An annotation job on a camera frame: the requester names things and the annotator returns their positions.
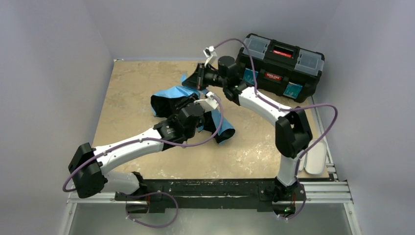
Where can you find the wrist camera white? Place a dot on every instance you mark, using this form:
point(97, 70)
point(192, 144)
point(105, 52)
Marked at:
point(209, 103)
point(210, 55)

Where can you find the aluminium frame rail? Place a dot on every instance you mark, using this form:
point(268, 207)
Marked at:
point(251, 153)

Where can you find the white glasses case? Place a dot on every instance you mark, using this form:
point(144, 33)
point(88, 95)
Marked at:
point(313, 162)

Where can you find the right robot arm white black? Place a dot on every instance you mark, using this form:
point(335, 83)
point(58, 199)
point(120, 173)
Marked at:
point(292, 129)

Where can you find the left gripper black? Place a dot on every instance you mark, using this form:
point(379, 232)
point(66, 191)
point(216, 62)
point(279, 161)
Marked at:
point(176, 105)

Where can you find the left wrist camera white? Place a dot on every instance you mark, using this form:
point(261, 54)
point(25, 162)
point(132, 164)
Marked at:
point(209, 103)

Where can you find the black toolbox with clear lids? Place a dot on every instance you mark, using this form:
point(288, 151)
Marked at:
point(280, 68)

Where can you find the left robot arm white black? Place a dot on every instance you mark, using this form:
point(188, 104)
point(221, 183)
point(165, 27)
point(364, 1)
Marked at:
point(92, 168)

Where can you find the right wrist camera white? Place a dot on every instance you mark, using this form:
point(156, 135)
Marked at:
point(210, 55)

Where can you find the light blue folding umbrella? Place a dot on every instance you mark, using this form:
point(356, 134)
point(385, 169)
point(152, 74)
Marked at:
point(164, 103)

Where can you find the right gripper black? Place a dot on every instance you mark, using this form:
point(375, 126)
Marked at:
point(201, 77)

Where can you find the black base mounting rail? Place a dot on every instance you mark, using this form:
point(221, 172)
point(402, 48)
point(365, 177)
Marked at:
point(157, 195)

